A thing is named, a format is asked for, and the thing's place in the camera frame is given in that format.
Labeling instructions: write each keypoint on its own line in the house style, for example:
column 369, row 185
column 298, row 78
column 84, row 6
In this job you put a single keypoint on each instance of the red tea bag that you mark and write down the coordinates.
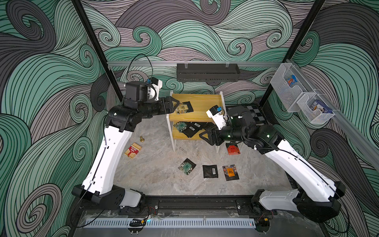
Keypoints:
column 233, row 149

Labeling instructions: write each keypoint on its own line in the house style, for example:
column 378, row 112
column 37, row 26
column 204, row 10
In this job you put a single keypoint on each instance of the green jasmine tea bag top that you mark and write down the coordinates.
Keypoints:
column 187, row 166

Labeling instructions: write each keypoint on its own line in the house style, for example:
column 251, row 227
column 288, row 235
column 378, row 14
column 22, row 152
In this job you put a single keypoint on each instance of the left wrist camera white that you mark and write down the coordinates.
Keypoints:
column 153, row 89

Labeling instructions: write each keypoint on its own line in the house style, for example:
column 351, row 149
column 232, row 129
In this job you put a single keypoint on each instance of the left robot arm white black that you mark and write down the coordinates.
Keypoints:
column 98, row 187

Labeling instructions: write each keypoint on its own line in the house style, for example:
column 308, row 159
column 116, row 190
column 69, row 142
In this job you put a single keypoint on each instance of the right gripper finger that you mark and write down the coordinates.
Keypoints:
column 209, row 132
column 209, row 140

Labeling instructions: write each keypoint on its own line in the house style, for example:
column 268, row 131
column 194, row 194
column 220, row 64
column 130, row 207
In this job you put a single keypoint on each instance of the yellow oolong tea bag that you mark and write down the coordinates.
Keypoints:
column 184, row 108

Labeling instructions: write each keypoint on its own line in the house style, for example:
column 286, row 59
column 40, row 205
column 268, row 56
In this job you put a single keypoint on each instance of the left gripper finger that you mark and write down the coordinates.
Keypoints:
column 170, row 109
column 174, row 103

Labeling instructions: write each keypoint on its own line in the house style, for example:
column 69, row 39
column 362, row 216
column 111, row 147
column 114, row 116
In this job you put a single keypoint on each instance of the blue white packet in bin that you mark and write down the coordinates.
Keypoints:
column 321, row 106

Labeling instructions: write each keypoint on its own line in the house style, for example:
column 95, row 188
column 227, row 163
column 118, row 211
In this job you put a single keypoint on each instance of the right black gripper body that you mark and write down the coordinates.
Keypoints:
column 216, row 136

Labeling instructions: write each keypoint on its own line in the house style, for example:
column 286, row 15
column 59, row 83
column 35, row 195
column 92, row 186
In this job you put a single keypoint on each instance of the aluminium wall rail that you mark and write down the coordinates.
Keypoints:
column 368, row 150
column 145, row 63

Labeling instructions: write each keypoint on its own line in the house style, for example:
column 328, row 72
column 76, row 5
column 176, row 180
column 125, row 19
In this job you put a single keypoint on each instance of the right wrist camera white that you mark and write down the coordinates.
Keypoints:
column 217, row 114

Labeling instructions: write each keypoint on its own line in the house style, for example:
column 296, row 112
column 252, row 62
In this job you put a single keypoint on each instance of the checkerboard calibration mat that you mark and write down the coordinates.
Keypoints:
column 257, row 114

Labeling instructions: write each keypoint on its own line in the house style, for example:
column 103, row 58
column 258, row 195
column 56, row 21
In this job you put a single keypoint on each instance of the clear wall bin upper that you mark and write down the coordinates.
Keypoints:
column 288, row 95

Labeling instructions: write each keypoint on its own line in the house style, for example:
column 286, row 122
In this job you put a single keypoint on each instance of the clear wall bin lower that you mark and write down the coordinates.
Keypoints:
column 314, row 117

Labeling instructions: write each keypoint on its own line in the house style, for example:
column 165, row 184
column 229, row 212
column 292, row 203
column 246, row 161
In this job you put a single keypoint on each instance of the aluminium wall rail right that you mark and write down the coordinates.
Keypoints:
column 368, row 150

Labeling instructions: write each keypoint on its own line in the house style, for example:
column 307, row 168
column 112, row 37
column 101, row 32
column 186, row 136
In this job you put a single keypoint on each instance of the black tea bag barcode top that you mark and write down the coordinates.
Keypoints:
column 210, row 171

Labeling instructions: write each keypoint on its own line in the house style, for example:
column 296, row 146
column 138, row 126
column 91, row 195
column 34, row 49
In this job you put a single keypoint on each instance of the white slotted cable duct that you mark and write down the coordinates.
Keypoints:
column 240, row 223

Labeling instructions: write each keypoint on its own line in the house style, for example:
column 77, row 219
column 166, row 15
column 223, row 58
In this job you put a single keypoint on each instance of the black orange tea bag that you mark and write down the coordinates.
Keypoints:
column 230, row 173

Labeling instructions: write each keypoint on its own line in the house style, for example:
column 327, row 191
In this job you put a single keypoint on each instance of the black wall tray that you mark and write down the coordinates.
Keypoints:
column 209, row 73

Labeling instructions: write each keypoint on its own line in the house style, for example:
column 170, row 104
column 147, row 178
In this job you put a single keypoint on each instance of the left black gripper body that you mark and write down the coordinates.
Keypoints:
column 152, row 107

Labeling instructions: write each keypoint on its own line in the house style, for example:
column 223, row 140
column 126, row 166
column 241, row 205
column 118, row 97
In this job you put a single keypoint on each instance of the green jasmine tea bag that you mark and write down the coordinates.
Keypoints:
column 187, row 166
column 180, row 126

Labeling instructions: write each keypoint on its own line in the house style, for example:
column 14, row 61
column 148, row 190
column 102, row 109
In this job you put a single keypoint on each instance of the blue red item in bin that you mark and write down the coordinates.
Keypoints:
column 292, row 81

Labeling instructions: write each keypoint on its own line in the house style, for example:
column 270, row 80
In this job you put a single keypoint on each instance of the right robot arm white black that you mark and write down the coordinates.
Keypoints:
column 318, row 196

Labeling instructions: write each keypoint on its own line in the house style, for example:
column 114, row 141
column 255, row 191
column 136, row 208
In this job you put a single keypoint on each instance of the clear wall bin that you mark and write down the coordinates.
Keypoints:
column 288, row 95
column 314, row 117

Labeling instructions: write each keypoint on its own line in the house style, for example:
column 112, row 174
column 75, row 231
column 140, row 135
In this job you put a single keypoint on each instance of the aluminium wall rail back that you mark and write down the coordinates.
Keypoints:
column 145, row 63

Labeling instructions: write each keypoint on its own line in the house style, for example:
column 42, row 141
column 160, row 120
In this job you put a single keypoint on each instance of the red yellow small box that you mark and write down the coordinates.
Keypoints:
column 133, row 150

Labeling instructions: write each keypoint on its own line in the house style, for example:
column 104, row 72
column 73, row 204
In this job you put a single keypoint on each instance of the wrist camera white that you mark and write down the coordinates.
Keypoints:
column 217, row 114
column 153, row 89

